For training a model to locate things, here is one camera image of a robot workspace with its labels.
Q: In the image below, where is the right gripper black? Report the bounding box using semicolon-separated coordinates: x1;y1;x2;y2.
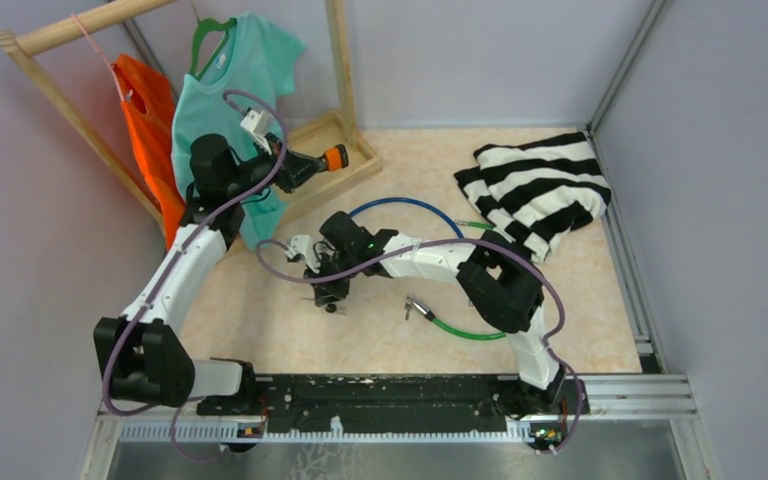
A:
303;249;360;307

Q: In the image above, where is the orange padlock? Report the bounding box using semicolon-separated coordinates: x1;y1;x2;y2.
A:
322;144;349;172

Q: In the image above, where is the blue cable lock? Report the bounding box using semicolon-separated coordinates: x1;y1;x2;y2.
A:
348;196;465;239

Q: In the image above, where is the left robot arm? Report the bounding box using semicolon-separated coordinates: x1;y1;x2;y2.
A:
93;133;349;416

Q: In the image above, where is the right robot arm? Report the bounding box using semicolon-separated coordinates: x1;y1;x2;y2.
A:
287;211;566;412

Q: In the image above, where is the wooden clothes rack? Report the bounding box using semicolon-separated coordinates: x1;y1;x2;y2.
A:
0;0;383;223

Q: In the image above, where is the teal t-shirt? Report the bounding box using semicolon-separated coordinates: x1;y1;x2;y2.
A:
171;12;305;249

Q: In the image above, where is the orange garment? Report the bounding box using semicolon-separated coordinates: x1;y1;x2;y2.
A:
113;54;185;247

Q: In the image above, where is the green hanger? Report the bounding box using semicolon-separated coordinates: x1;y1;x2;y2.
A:
188;18;237;80

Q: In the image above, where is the black white striped cloth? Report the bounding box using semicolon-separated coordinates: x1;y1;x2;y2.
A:
454;132;613;264

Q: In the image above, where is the pink hanger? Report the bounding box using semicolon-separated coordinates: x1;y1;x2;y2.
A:
70;13;131;102

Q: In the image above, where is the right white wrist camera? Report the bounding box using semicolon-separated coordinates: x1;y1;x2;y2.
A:
286;235;321;273

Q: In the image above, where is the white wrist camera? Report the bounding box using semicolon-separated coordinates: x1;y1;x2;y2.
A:
240;109;274;151
286;235;321;273

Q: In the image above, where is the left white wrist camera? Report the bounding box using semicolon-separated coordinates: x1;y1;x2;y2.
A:
240;109;274;151

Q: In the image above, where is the green cable lock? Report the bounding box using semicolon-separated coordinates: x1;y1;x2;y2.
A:
403;220;511;342

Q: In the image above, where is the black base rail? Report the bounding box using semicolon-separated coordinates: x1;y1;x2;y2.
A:
196;374;590;434

